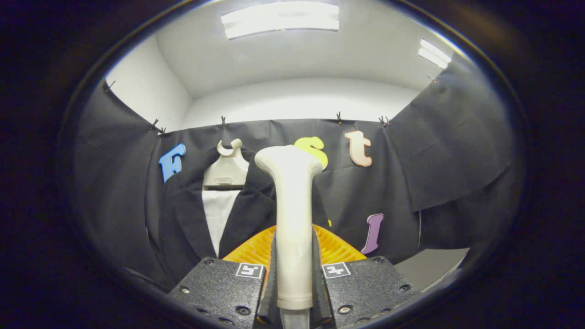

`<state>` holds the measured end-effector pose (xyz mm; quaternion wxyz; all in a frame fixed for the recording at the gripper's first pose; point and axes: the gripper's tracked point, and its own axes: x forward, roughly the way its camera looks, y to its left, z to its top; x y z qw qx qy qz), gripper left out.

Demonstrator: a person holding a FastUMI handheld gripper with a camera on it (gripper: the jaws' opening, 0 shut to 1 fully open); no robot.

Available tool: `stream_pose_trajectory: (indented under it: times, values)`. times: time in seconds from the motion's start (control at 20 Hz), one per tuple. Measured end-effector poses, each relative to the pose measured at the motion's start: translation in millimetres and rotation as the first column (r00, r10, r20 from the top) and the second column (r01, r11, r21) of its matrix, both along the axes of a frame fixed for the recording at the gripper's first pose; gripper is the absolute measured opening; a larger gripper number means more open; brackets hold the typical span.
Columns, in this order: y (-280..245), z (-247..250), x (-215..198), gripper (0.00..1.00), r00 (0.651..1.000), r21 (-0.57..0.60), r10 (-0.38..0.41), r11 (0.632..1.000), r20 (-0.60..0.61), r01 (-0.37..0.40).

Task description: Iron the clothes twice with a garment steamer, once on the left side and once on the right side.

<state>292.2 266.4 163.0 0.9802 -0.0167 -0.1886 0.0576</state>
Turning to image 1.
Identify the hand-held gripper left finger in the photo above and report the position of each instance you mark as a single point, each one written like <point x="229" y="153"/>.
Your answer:
<point x="270" y="297"/>

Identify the black suit jacket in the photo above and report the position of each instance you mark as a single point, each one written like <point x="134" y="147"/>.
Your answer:
<point x="183" y="219"/>

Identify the small ceiling light panel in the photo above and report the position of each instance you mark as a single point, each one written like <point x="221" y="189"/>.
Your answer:
<point x="434" y="54"/>

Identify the white shirt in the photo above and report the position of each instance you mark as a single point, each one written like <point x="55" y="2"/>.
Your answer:
<point x="219" y="214"/>

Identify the grey cabinet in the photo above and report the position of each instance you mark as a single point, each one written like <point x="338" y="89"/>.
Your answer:
<point x="429" y="265"/>

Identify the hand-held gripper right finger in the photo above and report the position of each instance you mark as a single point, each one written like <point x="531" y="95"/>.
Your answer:
<point x="318" y="297"/>

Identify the black backdrop cloth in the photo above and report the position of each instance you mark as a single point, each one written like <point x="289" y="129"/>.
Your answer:
<point x="457" y="137"/>

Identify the large ceiling light panel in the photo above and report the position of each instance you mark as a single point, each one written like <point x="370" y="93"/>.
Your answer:
<point x="279" y="18"/>

